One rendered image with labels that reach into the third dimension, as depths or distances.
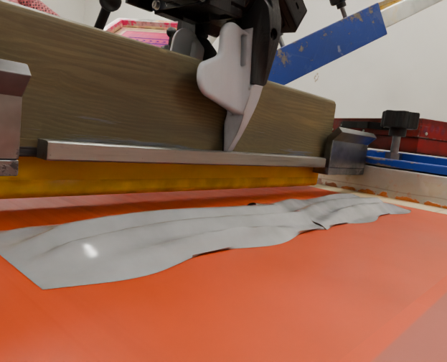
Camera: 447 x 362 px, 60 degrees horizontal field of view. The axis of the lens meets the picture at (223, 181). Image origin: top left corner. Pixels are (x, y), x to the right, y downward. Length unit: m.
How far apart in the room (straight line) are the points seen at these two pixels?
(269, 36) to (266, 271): 0.18
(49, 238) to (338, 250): 0.14
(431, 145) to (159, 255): 1.05
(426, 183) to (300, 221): 0.27
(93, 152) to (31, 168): 0.04
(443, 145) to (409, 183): 0.70
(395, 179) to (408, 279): 0.32
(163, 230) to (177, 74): 0.13
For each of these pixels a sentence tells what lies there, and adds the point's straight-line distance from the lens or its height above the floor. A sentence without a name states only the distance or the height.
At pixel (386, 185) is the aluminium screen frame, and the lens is 0.51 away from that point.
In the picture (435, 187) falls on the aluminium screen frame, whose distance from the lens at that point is 0.50.
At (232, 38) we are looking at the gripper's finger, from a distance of 0.30.
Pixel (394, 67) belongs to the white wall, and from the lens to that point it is 2.42.
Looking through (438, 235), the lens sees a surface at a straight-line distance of 0.32.
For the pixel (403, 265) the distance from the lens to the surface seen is 0.22.
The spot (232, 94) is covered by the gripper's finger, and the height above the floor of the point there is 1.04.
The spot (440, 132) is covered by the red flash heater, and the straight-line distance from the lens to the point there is 1.18.
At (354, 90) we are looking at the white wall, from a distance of 2.48.
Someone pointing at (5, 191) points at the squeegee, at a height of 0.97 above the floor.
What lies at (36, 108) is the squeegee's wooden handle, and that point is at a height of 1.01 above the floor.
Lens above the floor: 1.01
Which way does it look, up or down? 7 degrees down
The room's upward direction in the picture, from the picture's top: 7 degrees clockwise
